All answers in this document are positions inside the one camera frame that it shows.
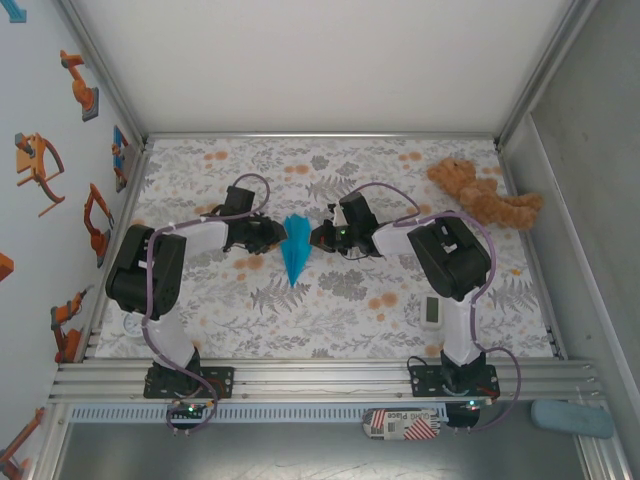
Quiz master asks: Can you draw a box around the blue paper sheet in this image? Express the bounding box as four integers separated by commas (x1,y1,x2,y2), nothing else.
279,213,314,289

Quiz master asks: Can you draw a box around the thin aluminium crossbar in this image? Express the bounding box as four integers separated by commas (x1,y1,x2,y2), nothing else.
147,131,499,142

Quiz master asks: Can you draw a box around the floral print table mat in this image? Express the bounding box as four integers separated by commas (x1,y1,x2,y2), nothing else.
94,135,556,361

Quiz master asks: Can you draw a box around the brown teddy bear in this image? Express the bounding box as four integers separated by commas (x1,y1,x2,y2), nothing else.
425,157,545,231

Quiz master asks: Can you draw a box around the white digital timer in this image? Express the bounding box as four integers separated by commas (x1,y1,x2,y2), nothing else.
418,294,445,331

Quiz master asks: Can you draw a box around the blue and orange sticker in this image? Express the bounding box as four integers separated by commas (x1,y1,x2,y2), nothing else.
112,124,139,194

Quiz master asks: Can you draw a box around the white round clock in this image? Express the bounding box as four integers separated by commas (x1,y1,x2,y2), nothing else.
122,313,146,339

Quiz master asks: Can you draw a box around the small LED circuit board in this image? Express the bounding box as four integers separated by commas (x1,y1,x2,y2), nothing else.
457,397,494,414
169,399,211,419

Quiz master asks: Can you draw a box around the newspaper print pencil case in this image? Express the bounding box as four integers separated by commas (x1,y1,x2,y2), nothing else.
362,408,444,443

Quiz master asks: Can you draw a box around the orange curved machine sticker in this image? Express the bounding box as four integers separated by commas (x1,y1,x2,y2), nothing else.
13,132,66,217

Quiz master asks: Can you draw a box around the blue sponge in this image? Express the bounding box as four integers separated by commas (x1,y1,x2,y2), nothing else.
530,398,615,440

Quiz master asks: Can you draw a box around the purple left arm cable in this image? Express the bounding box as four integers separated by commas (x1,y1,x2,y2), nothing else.
141,173,274,436

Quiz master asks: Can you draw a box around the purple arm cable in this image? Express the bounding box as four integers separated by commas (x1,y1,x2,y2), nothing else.
141,173,274,436
347,181,524,434

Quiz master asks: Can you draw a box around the aluminium side rail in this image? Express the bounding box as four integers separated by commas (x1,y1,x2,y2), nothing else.
79,142,154,361
496,142,569,361

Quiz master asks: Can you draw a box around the wide aluminium frame rail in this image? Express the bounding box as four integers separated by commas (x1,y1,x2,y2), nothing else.
47,357,609,404

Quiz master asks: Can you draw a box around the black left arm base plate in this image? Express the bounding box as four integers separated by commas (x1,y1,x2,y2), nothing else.
143,366,236,400

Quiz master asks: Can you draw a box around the thin black wire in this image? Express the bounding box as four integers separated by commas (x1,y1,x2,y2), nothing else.
407,347,449,374

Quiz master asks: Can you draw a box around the white slotted cable duct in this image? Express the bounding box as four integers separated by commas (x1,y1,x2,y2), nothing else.
69,404,451,422

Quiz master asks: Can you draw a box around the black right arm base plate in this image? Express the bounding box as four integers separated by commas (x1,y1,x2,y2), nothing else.
409,364,500,400

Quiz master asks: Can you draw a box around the aluminium frame post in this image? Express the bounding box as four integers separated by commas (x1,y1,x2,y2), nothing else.
492,0,601,151
54,0,151,149

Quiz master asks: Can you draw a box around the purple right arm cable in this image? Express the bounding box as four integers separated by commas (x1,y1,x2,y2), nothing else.
347,181,524,434

